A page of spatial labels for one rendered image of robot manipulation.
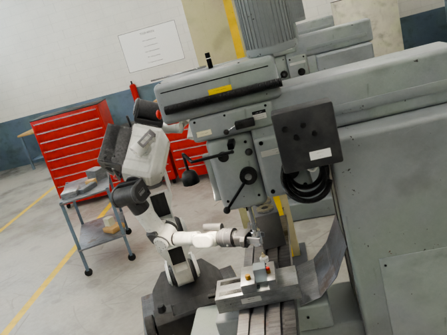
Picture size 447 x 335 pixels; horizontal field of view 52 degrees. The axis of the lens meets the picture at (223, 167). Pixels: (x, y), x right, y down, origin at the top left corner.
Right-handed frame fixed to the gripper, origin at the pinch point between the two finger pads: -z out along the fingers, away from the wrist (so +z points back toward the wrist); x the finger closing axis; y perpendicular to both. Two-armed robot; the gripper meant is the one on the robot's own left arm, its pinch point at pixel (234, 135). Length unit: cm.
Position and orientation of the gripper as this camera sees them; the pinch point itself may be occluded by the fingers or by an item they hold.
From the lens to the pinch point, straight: 256.6
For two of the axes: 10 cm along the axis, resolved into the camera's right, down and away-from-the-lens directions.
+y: 1.1, -9.7, 1.9
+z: -9.5, -1.6, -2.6
